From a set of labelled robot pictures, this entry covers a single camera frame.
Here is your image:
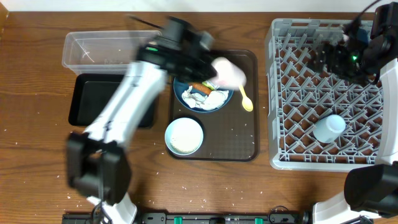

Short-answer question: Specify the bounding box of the pink plastic cup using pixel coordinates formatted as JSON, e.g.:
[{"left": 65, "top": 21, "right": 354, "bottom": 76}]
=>
[{"left": 210, "top": 57, "right": 247, "bottom": 90}]

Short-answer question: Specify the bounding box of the yellow plastic spoon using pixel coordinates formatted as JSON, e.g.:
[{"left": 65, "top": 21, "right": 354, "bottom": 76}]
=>
[{"left": 239, "top": 85, "right": 254, "bottom": 112}]

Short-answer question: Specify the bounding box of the light blue bowl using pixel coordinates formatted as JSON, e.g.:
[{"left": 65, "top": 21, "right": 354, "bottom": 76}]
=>
[{"left": 164, "top": 117, "right": 205, "bottom": 156}]

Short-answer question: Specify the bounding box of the light blue plastic cup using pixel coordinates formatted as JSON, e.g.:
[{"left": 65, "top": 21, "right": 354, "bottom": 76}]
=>
[{"left": 313, "top": 114, "right": 346, "bottom": 143}]

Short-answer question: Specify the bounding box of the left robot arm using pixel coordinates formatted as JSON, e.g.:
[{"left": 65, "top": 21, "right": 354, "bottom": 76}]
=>
[{"left": 66, "top": 17, "right": 217, "bottom": 223}]

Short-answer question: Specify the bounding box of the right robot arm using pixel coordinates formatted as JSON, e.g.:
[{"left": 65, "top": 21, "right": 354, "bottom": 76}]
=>
[{"left": 308, "top": 2, "right": 397, "bottom": 223}]

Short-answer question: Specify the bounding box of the grey dishwasher rack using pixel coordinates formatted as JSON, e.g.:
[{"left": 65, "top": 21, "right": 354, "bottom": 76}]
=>
[{"left": 265, "top": 19, "right": 383, "bottom": 172}]

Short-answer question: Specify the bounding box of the orange carrot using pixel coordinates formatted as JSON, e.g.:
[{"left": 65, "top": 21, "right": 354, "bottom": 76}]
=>
[{"left": 190, "top": 83, "right": 212, "bottom": 95}]

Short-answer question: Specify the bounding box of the dark blue plate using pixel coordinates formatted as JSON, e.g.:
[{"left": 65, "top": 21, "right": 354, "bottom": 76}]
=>
[{"left": 173, "top": 78, "right": 234, "bottom": 113}]

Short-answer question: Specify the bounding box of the silver green snack wrapper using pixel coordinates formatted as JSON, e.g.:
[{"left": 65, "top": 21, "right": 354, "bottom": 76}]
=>
[{"left": 202, "top": 80, "right": 219, "bottom": 91}]

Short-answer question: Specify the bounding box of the crumpled white tissue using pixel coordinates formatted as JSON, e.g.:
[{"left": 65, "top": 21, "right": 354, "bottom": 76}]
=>
[{"left": 181, "top": 86, "right": 229, "bottom": 111}]

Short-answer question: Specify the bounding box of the brown serving tray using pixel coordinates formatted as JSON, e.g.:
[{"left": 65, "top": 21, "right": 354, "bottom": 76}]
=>
[{"left": 167, "top": 50, "right": 259, "bottom": 162}]

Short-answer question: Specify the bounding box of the black rectangular tray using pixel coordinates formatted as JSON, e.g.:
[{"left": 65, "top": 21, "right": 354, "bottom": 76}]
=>
[{"left": 68, "top": 73, "right": 156, "bottom": 128}]

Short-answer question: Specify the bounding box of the clear plastic bin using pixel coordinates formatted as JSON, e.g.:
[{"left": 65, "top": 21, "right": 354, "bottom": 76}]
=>
[{"left": 62, "top": 30, "right": 161, "bottom": 75}]

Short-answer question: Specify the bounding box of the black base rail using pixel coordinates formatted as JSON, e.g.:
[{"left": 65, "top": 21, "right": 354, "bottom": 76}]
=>
[{"left": 61, "top": 212, "right": 312, "bottom": 224}]

